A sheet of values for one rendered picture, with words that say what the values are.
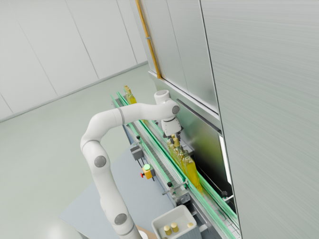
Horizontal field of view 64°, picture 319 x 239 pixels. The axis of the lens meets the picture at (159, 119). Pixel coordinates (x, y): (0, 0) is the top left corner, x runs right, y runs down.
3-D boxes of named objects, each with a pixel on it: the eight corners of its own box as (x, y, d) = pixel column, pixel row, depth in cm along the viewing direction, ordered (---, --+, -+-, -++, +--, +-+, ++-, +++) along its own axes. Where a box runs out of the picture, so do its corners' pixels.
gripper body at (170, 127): (173, 110, 147) (178, 125, 153) (157, 117, 145) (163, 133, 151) (179, 115, 141) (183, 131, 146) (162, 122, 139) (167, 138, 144)
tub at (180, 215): (201, 234, 140) (198, 224, 136) (165, 255, 136) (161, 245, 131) (186, 212, 155) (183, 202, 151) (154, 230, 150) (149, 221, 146)
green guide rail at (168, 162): (186, 187, 154) (183, 178, 151) (184, 188, 154) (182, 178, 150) (118, 97, 302) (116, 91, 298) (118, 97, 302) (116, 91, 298)
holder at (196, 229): (211, 237, 145) (206, 221, 138) (169, 262, 140) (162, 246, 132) (196, 216, 160) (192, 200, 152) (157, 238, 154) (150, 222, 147)
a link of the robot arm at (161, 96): (178, 112, 139) (169, 107, 147) (172, 91, 133) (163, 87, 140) (165, 119, 137) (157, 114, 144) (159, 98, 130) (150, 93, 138)
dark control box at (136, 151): (144, 157, 213) (141, 149, 209) (135, 161, 212) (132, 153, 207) (141, 152, 220) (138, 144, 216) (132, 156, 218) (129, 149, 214)
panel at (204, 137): (296, 242, 101) (296, 182, 85) (290, 245, 101) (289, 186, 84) (190, 140, 178) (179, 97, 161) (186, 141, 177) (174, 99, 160)
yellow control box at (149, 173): (155, 176, 190) (153, 169, 186) (146, 180, 188) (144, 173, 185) (152, 170, 196) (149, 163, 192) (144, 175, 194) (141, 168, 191)
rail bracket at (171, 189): (191, 190, 151) (186, 176, 145) (166, 204, 148) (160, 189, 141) (189, 188, 153) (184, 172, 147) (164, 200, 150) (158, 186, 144)
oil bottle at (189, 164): (201, 184, 154) (193, 158, 143) (192, 188, 153) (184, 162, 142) (196, 179, 158) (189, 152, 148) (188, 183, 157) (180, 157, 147)
